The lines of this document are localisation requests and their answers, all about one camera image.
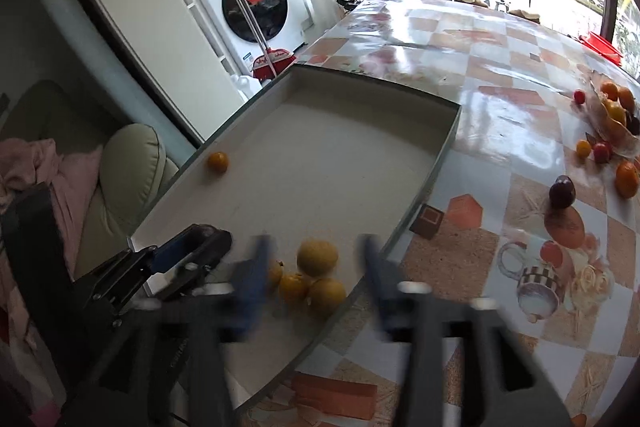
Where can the green shallow cardboard box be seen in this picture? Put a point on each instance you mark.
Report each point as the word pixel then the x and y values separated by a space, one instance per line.
pixel 325 157

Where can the red plastic basket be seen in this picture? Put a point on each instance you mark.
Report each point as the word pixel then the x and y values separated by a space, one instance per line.
pixel 600 44

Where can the large orange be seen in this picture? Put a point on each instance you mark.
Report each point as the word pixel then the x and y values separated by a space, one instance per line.
pixel 626 178

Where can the yellow orange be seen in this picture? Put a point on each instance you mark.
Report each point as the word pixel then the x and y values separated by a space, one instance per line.
pixel 292 288

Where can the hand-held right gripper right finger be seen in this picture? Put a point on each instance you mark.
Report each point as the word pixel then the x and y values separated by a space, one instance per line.
pixel 381 292

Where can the dark purple plum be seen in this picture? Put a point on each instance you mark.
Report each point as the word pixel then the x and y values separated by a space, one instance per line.
pixel 562 192
pixel 634 124

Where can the small tangerine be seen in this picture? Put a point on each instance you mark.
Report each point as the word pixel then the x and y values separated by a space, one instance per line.
pixel 275 273
pixel 218 161

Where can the yellow round fruit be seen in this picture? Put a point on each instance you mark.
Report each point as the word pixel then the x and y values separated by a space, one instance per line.
pixel 615 112

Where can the white tall cabinet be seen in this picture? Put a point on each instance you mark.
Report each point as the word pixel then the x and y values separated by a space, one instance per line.
pixel 140 32

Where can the pink cloth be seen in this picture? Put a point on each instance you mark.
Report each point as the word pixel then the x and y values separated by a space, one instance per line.
pixel 50 172

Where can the yellow-green round pear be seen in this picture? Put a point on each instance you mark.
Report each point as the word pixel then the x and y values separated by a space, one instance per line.
pixel 327 296
pixel 317 257

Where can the clear glass bowl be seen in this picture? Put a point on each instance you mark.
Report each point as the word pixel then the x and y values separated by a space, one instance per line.
pixel 597 119

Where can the white plastic jug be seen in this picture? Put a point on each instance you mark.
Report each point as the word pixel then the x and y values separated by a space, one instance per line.
pixel 241 86

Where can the red cherry tomato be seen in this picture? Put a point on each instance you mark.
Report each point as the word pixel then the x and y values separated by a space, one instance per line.
pixel 579 96
pixel 601 152

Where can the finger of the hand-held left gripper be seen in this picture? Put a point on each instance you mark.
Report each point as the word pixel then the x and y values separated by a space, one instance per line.
pixel 170 252
pixel 192 277

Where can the cream leather sofa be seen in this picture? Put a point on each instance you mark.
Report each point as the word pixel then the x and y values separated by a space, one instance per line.
pixel 130 167

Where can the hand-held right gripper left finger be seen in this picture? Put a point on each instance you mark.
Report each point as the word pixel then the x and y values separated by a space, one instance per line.
pixel 252 289

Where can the checkered plastic tablecloth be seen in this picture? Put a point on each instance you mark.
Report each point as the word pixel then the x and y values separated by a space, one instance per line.
pixel 500 107

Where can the small yellow tomato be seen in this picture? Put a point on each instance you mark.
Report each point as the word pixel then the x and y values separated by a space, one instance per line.
pixel 583 148

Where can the white washing machine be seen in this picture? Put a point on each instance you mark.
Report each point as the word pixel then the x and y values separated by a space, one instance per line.
pixel 270 14

